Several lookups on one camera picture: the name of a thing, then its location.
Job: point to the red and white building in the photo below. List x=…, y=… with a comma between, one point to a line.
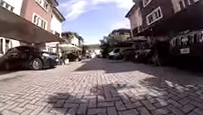
x=40, y=13

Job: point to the dark building with white windows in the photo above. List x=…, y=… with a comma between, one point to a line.
x=160, y=10

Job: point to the pale canopy shelter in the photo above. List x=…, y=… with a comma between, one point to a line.
x=70, y=47

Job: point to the trees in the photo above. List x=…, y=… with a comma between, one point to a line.
x=106, y=43

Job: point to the black car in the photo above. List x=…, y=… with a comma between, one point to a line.
x=192, y=43
x=26, y=57

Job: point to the grey brick paved road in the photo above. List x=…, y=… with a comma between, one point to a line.
x=101, y=93

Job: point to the white car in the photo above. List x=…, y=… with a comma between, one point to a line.
x=116, y=52

